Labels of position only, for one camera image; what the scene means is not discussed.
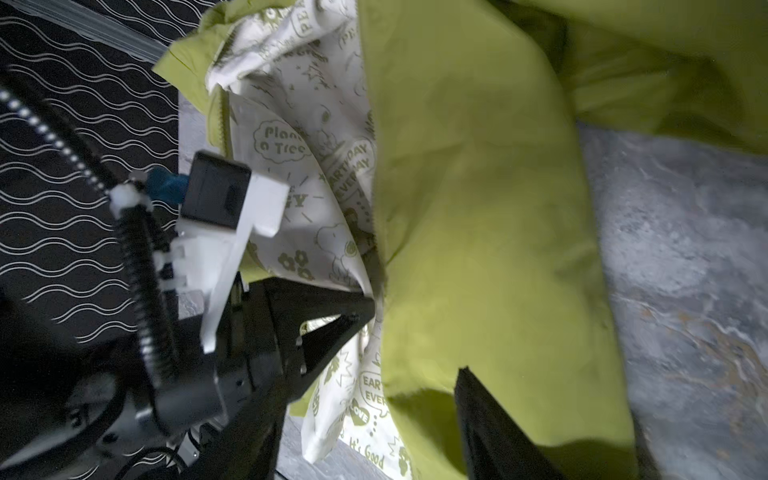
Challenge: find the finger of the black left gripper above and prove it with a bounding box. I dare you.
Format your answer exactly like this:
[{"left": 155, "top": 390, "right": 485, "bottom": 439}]
[
  {"left": 263, "top": 278, "right": 375, "bottom": 342},
  {"left": 287, "top": 315, "right": 366, "bottom": 402}
]

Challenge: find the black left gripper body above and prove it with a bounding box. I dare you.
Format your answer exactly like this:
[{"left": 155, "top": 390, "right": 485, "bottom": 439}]
[{"left": 153, "top": 278, "right": 300, "bottom": 432}]

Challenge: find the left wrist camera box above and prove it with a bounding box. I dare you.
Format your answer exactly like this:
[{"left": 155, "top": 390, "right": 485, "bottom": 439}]
[{"left": 145, "top": 151, "right": 290, "bottom": 354}]

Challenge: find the lime green printed jacket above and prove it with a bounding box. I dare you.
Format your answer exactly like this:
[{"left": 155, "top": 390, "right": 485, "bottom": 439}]
[{"left": 154, "top": 1, "right": 767, "bottom": 479}]

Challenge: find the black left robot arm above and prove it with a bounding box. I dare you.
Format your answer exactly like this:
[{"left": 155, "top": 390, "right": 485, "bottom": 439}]
[{"left": 1, "top": 73, "right": 375, "bottom": 479}]

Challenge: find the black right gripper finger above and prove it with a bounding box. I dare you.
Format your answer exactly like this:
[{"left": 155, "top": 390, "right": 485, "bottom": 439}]
[{"left": 454, "top": 367, "right": 564, "bottom": 480}]

